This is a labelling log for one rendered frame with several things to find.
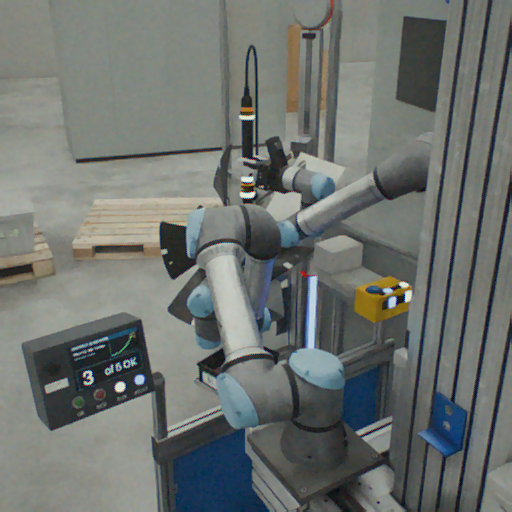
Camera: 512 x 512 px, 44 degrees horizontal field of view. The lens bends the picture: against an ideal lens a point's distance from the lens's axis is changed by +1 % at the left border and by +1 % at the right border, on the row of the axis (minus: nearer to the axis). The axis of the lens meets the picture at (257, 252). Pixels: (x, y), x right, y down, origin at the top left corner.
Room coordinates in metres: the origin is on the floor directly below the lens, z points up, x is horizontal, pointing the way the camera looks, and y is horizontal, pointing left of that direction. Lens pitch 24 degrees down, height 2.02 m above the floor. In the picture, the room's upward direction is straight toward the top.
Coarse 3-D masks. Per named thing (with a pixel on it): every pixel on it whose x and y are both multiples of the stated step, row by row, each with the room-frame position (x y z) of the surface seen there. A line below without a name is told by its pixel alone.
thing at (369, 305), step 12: (360, 288) 1.82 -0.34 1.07; (384, 288) 1.82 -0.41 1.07; (408, 288) 1.83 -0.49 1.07; (360, 300) 1.81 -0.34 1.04; (372, 300) 1.77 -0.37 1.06; (384, 300) 1.77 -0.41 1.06; (408, 300) 1.83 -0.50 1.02; (360, 312) 1.81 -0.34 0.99; (372, 312) 1.76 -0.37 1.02; (384, 312) 1.77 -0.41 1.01; (396, 312) 1.80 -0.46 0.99
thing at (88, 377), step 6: (90, 366) 1.22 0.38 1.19; (96, 366) 1.22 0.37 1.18; (78, 372) 1.20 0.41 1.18; (84, 372) 1.21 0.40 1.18; (90, 372) 1.21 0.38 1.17; (96, 372) 1.22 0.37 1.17; (78, 378) 1.19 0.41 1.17; (84, 378) 1.20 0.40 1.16; (90, 378) 1.21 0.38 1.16; (96, 378) 1.21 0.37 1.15; (78, 384) 1.19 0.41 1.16; (84, 384) 1.20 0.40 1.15; (90, 384) 1.20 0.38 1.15; (96, 384) 1.21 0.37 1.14
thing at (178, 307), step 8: (200, 272) 1.94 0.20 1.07; (192, 280) 1.93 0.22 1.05; (200, 280) 1.92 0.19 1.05; (184, 288) 1.91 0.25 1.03; (192, 288) 1.91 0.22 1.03; (176, 296) 1.90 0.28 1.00; (184, 296) 1.90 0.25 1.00; (176, 304) 1.89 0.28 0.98; (184, 304) 1.88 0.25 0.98; (176, 312) 1.87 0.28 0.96; (184, 312) 1.86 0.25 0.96; (184, 320) 1.84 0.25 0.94; (192, 320) 1.84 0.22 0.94
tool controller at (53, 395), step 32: (96, 320) 1.35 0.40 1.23; (128, 320) 1.31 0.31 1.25; (32, 352) 1.17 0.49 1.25; (64, 352) 1.20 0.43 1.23; (96, 352) 1.23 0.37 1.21; (128, 352) 1.27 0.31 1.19; (32, 384) 1.21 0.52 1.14; (64, 384) 1.18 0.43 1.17; (128, 384) 1.25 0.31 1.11; (64, 416) 1.15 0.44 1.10
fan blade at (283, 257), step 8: (280, 248) 1.87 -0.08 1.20; (288, 248) 1.86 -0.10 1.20; (296, 248) 1.85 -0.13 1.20; (304, 248) 1.84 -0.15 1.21; (312, 248) 1.82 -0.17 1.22; (280, 256) 1.81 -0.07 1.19; (288, 256) 1.80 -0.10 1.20; (304, 256) 1.78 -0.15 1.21; (280, 264) 1.77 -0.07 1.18; (296, 264) 1.75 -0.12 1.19; (272, 272) 1.74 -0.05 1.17; (280, 272) 1.73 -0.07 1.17
